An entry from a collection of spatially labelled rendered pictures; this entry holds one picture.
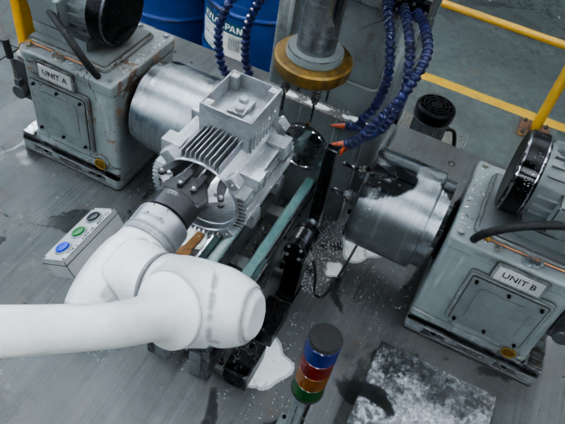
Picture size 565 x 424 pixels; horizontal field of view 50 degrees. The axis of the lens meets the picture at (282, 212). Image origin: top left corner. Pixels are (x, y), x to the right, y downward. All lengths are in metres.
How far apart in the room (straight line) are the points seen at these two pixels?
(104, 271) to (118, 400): 0.59
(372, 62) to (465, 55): 2.75
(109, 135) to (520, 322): 1.11
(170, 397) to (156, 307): 0.69
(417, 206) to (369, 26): 0.46
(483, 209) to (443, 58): 2.85
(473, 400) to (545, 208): 0.44
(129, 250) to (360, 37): 0.90
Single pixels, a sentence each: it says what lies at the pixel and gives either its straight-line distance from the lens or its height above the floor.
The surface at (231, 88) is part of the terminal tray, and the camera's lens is 1.13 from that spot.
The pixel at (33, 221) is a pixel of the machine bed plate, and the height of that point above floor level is 0.80.
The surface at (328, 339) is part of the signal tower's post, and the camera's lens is 1.03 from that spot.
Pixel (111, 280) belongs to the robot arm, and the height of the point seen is 1.39.
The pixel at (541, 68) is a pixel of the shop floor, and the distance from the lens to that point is 4.48.
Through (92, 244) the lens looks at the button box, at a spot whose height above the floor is 1.06.
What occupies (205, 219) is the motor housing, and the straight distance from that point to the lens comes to 1.13.
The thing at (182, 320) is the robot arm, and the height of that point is 1.44.
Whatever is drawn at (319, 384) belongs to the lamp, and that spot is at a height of 1.10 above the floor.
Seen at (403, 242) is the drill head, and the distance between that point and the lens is 1.41.
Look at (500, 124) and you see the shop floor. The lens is 3.80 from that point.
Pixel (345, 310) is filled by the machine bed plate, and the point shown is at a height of 0.80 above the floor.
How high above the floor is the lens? 2.09
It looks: 47 degrees down
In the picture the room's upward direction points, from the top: 11 degrees clockwise
